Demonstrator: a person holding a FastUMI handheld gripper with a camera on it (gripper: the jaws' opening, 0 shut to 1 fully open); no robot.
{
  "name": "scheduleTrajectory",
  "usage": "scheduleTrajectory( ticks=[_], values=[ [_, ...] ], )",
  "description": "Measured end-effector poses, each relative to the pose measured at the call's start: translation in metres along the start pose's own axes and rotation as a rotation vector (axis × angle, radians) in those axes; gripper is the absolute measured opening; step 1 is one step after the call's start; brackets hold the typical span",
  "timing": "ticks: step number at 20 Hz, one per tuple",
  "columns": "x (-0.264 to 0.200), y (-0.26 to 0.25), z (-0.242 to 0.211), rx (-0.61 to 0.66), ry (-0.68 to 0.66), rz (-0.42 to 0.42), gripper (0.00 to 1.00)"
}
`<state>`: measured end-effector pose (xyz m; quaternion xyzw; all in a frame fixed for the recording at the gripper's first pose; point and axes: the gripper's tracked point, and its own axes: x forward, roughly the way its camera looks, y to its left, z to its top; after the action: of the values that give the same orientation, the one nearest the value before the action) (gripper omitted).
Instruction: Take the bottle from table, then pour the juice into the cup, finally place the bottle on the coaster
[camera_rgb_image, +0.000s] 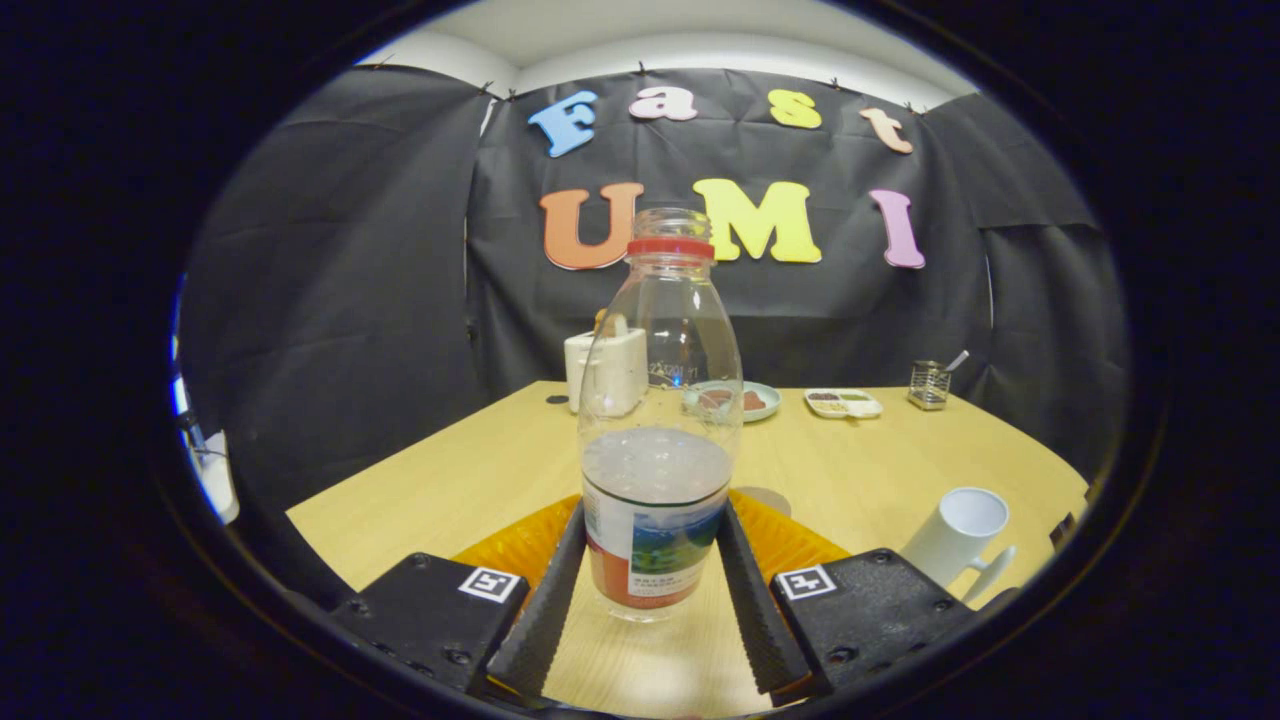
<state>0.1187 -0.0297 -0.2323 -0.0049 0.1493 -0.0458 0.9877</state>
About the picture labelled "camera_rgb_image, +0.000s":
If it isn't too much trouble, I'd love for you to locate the white cup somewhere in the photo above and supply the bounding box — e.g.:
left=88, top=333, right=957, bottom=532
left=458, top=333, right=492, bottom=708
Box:
left=898, top=487, right=1018, bottom=604

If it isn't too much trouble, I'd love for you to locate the pale green plate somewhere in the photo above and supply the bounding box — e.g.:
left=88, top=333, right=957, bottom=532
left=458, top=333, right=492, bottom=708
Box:
left=683, top=380, right=782, bottom=423

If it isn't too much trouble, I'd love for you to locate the black backdrop cloth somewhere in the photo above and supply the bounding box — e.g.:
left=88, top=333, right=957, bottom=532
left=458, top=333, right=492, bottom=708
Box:
left=180, top=65, right=1131, bottom=611

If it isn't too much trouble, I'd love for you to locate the wooden table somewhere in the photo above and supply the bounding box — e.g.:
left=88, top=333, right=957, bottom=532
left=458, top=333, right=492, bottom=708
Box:
left=287, top=380, right=1089, bottom=718

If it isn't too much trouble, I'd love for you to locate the clear plastic juice bottle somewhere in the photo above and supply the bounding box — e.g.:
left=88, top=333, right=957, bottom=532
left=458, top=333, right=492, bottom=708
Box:
left=578, top=207, right=745, bottom=623

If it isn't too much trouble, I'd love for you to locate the white toaster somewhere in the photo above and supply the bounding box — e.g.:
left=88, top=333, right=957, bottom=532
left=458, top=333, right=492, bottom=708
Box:
left=564, top=313, right=649, bottom=417

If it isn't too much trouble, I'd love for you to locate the wire mesh holder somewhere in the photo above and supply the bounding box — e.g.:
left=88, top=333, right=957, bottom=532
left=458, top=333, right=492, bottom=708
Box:
left=908, top=361, right=952, bottom=411

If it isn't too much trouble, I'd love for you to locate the white divided snack tray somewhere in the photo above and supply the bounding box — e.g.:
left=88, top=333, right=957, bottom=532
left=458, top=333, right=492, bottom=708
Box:
left=804, top=388, right=884, bottom=420

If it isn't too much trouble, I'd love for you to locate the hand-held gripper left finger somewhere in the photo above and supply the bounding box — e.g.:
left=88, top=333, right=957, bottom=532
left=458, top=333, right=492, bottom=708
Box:
left=330, top=497, right=588, bottom=701

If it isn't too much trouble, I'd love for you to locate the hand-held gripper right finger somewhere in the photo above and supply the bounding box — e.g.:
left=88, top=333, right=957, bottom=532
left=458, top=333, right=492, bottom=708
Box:
left=715, top=488, right=981, bottom=706

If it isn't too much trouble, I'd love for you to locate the white side desk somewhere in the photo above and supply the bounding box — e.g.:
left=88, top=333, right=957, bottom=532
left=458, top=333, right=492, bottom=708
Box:
left=185, top=415, right=241, bottom=524

